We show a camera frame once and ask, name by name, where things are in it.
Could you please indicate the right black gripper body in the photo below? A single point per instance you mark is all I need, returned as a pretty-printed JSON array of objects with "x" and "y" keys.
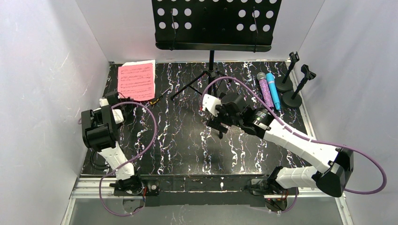
[{"x": 219, "y": 121}]

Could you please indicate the purple glitter microphone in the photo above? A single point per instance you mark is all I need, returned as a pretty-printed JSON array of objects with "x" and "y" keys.
[{"x": 261, "y": 78}]

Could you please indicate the blue toy microphone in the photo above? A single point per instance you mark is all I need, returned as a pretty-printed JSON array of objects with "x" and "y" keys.
[{"x": 273, "y": 91}]

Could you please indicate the black round-base mic stand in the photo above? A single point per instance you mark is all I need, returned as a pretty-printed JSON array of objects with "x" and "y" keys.
[
  {"x": 284, "y": 83},
  {"x": 292, "y": 99}
]

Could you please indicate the black tripod music stand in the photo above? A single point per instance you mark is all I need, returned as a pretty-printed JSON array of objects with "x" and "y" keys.
[{"x": 215, "y": 25}]

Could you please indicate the pink sheet music page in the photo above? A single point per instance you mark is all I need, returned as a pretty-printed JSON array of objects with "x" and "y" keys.
[{"x": 137, "y": 82}]

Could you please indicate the white sheet music page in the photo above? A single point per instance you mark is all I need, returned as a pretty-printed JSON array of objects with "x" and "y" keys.
[{"x": 139, "y": 63}]

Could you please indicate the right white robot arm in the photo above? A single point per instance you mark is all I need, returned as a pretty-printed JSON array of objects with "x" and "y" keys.
[{"x": 330, "y": 167}]

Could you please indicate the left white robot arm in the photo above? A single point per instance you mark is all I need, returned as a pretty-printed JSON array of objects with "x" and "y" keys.
[{"x": 99, "y": 133}]

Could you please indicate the yellow black screwdriver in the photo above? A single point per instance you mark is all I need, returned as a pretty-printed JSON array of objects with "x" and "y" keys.
[{"x": 157, "y": 99}]

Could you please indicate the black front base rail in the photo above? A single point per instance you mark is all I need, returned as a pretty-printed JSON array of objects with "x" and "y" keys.
[{"x": 226, "y": 189}]

